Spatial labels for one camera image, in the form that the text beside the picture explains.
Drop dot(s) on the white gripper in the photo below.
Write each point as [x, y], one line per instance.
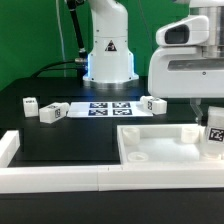
[182, 72]

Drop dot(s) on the white marker sheet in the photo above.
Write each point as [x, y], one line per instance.
[107, 109]

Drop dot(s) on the white U-shaped obstacle fence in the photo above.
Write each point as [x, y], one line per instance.
[203, 174]

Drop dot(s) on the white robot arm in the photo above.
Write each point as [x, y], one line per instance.
[111, 64]

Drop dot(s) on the white square table top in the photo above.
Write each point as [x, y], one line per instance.
[139, 144]

